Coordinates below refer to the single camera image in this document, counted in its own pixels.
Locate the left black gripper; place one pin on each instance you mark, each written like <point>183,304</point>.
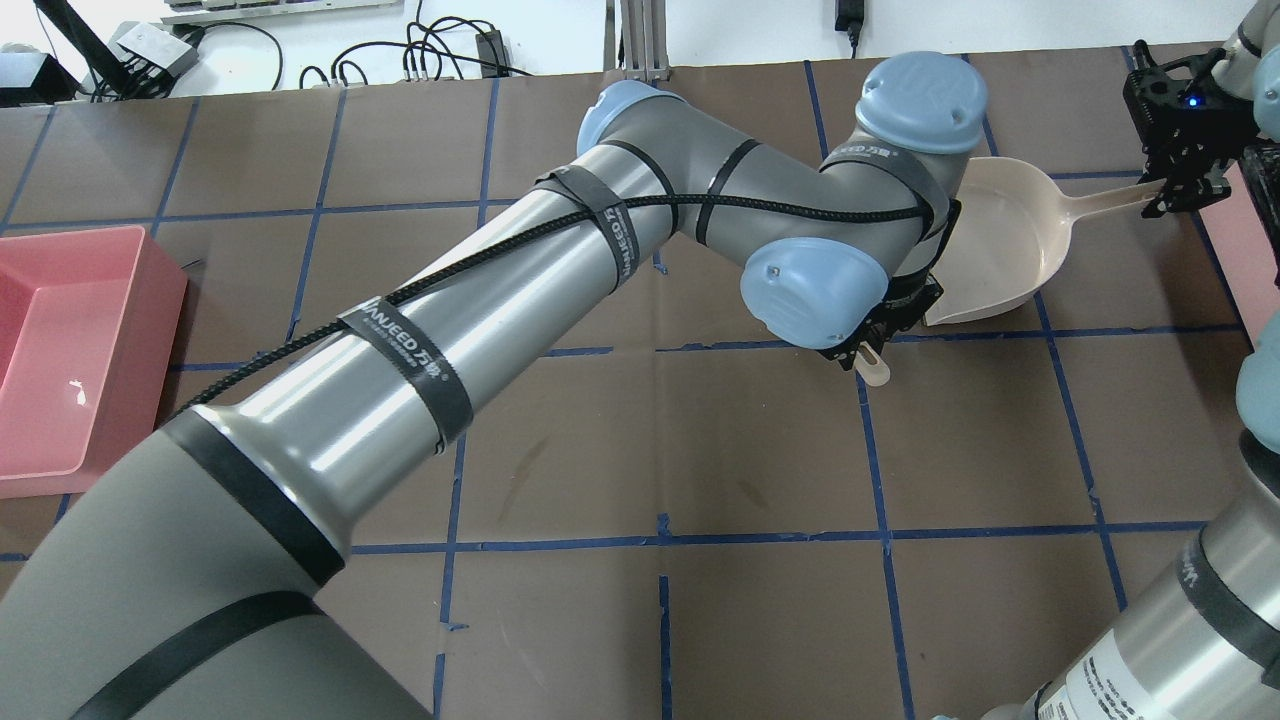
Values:
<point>893,318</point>

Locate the pink bin with black bag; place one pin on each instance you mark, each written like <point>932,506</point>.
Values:
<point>1241,245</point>

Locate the black power adapter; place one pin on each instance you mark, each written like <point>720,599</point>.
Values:
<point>850,18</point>

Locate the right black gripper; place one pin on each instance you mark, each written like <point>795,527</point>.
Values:
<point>1190,133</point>

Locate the beige plastic dustpan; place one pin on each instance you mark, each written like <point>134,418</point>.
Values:
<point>1013,234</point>

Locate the aluminium frame post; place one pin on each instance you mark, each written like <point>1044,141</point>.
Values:
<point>635,35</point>

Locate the beige hand brush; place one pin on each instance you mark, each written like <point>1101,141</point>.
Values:
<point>870,366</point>

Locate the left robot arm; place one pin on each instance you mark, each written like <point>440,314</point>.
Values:
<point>183,585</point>

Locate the pink plastic bin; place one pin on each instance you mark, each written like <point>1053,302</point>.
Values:
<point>88,327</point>

